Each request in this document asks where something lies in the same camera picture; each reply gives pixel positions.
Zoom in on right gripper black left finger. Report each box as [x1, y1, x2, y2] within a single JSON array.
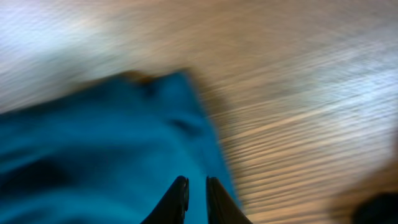
[[141, 175, 189, 224]]

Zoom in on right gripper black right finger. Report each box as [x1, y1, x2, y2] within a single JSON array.
[[206, 177, 252, 224]]

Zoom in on blue polo shirt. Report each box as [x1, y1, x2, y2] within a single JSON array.
[[1, 72, 236, 223]]

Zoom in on black garment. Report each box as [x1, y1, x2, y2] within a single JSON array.
[[351, 193, 397, 224]]

